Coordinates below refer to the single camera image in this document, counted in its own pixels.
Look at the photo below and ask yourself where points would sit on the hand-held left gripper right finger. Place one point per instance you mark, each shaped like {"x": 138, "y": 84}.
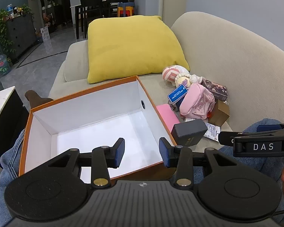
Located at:
{"x": 163, "y": 153}

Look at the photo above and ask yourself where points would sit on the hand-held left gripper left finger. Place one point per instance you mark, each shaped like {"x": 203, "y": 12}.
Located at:
{"x": 118, "y": 153}

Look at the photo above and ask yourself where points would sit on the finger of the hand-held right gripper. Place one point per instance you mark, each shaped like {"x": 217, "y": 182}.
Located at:
{"x": 226, "y": 137}
{"x": 268, "y": 127}

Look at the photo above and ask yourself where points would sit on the orange cardboard box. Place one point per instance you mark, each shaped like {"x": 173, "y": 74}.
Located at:
{"x": 97, "y": 132}

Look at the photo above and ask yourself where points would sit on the pink card holder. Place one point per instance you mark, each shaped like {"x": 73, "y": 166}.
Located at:
{"x": 165, "y": 117}

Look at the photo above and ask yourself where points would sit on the pink mini backpack pouch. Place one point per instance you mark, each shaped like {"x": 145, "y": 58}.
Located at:
{"x": 196, "y": 101}

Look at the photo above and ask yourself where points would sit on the white plush toy pink striped hat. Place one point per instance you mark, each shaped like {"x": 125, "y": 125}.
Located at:
{"x": 172, "y": 74}

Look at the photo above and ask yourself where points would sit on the white printed paper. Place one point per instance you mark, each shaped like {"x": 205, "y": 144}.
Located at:
{"x": 211, "y": 132}

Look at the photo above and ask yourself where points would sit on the person's right leg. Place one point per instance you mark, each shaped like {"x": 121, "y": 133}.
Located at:
{"x": 248, "y": 167}

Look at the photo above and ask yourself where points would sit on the person's leg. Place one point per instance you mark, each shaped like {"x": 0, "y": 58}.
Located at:
{"x": 248, "y": 167}
{"x": 10, "y": 156}

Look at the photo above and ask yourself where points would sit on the small brown cardboard box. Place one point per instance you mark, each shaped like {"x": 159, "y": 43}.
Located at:
{"x": 221, "y": 113}

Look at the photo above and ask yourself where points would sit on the dark grey square box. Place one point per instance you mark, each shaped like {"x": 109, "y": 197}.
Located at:
{"x": 188, "y": 132}

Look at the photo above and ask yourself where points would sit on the picture printed card box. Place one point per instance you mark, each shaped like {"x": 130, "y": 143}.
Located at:
{"x": 215, "y": 89}

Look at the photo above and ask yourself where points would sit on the beige fabric sofa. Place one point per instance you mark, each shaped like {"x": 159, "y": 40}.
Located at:
{"x": 227, "y": 52}

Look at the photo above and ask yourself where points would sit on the yellow pillow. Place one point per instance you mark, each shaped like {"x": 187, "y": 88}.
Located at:
{"x": 132, "y": 47}

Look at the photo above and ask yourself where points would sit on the person's left leg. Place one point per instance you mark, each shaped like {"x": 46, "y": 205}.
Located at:
{"x": 10, "y": 156}

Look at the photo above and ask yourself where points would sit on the marble top side table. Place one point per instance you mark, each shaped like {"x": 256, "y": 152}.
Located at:
{"x": 0, "y": 99}

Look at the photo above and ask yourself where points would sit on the white standing sign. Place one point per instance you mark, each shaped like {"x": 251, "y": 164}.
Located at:
{"x": 45, "y": 33}

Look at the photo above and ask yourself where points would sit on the stack of coloured plastic stools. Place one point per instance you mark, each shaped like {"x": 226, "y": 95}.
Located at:
{"x": 126, "y": 9}

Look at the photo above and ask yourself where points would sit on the large blue water jug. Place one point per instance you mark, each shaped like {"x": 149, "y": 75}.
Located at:
{"x": 1, "y": 63}

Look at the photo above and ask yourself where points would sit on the dark grey drawer cabinet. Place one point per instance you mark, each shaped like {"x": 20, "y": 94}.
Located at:
{"x": 21, "y": 37}

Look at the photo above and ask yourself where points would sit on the black dining chair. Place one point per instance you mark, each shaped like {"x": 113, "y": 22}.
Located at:
{"x": 91, "y": 4}
{"x": 116, "y": 1}

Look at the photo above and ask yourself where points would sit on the dark display shelf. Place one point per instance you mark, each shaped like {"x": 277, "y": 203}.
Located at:
{"x": 54, "y": 14}

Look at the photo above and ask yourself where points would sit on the dining table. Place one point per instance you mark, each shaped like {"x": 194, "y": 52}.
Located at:
{"x": 75, "y": 5}

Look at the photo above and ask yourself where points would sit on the dark dresser with plants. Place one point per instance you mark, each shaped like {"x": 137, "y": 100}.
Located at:
{"x": 1, "y": 28}

